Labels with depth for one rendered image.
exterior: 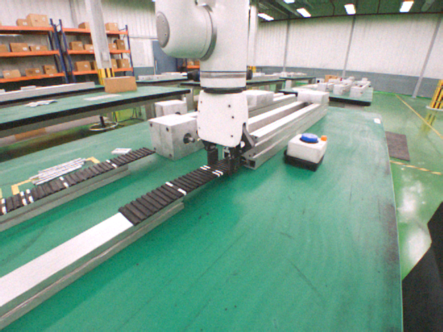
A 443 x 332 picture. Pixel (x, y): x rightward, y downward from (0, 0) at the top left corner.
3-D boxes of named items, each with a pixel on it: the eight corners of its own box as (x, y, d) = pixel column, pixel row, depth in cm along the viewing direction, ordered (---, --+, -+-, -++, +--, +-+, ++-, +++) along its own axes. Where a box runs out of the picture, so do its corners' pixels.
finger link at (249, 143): (227, 112, 36) (217, 135, 40) (258, 135, 34) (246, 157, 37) (230, 110, 37) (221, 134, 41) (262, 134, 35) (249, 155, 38)
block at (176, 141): (180, 163, 49) (177, 127, 44) (153, 151, 56) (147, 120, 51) (204, 152, 55) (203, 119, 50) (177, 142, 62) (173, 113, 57)
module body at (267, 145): (255, 170, 46) (258, 136, 42) (223, 158, 51) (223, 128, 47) (325, 114, 101) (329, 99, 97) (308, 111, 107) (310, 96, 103)
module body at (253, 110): (198, 150, 56) (197, 122, 52) (177, 142, 62) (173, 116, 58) (293, 109, 112) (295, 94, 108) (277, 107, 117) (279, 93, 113)
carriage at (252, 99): (255, 112, 75) (256, 95, 72) (233, 109, 81) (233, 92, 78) (272, 107, 87) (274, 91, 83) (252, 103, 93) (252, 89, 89)
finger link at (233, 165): (227, 146, 38) (227, 175, 41) (241, 150, 36) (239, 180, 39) (236, 141, 40) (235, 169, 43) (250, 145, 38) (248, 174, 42)
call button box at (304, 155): (315, 172, 45) (321, 147, 42) (278, 161, 50) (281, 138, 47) (322, 161, 50) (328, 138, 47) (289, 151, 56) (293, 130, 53)
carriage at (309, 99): (320, 110, 82) (322, 95, 79) (296, 107, 88) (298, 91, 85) (326, 105, 93) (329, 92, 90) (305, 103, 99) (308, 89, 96)
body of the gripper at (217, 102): (189, 83, 35) (192, 139, 41) (234, 87, 30) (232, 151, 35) (215, 81, 40) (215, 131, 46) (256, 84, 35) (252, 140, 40)
